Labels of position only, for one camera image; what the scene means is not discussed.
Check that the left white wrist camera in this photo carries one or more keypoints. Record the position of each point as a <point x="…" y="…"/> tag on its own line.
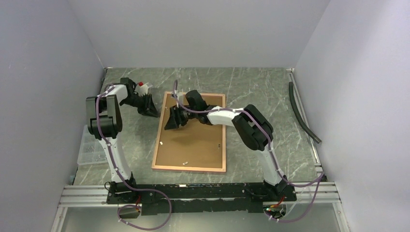
<point x="143" y="88"/>

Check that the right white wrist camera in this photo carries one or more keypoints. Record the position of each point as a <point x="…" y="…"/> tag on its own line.
<point x="178" y="96"/>

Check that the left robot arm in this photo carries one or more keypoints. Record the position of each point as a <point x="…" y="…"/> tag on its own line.
<point x="105" y="124"/>

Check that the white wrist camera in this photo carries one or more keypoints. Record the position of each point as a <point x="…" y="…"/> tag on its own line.
<point x="143" y="88"/>
<point x="178" y="96"/>

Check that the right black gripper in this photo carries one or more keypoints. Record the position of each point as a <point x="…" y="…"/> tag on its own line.
<point x="174" y="120"/>

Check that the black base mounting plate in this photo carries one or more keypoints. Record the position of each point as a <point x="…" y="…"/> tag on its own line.
<point x="193" y="198"/>

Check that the brown backing board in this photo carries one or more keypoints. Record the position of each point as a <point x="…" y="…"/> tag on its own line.
<point x="192" y="141"/>

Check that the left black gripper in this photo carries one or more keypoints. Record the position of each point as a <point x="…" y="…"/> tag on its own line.
<point x="149" y="108"/>

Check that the clear plastic screw box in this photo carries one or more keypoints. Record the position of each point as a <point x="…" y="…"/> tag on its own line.
<point x="90" y="151"/>

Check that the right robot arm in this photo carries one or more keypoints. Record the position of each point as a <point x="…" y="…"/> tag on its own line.
<point x="253" y="128"/>

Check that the pink wooden picture frame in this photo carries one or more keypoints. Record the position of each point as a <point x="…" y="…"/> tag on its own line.
<point x="189" y="169"/>

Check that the aluminium extrusion rail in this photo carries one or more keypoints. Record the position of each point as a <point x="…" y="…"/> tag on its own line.
<point x="96" y="196"/>

